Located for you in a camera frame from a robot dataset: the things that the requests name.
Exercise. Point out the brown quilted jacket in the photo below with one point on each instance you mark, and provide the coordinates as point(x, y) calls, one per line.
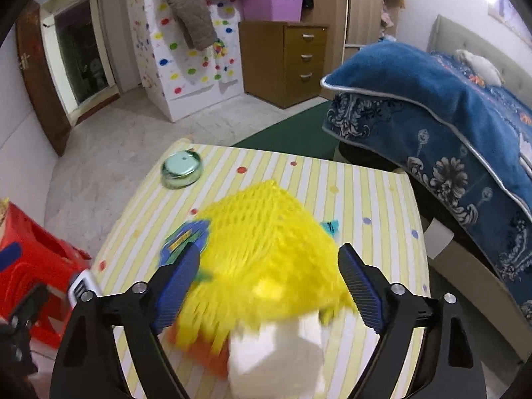
point(195, 0)

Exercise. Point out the white spotted cabinet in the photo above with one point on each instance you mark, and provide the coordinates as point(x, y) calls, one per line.
point(187, 66)

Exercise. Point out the wall poster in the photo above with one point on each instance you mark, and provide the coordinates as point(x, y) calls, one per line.
point(507, 8)

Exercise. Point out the bed with blue quilt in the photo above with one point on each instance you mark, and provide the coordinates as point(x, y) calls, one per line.
point(436, 112)

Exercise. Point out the grey upholstered bed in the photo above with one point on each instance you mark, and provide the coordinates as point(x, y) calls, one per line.
point(447, 37)

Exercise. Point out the small teal packet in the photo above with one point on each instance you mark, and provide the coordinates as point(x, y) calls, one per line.
point(330, 226)

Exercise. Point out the yellow striped tablecloth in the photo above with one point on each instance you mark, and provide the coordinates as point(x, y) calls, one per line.
point(353, 216)

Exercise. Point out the brown wooden door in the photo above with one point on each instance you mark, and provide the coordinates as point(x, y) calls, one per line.
point(41, 83)

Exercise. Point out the yellow foam net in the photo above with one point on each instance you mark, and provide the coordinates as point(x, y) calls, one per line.
point(266, 241)

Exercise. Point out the red plastic stool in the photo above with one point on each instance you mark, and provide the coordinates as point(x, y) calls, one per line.
point(29, 274)

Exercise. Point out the white plush toy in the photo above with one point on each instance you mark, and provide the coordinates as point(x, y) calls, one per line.
point(478, 64)

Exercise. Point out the wooden drawer cabinet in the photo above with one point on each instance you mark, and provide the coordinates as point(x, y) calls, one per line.
point(286, 62)

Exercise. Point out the purple storage box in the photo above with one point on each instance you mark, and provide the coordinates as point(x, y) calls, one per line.
point(272, 6)

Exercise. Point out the white foam block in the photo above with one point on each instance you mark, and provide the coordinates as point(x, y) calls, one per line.
point(274, 357)

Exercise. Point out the green floor mat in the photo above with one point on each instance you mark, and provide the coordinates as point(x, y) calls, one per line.
point(291, 129)

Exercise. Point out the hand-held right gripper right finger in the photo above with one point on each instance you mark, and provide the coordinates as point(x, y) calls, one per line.
point(361, 286)

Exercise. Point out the blue and yellow packet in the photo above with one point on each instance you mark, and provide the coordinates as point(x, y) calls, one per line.
point(183, 239)

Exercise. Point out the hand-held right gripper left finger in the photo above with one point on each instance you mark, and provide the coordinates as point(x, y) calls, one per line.
point(178, 286)

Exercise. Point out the orange packet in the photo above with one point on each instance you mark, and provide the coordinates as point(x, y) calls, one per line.
point(203, 349)

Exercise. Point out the light wooden wardrobe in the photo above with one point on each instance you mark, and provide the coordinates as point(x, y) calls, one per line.
point(365, 8)

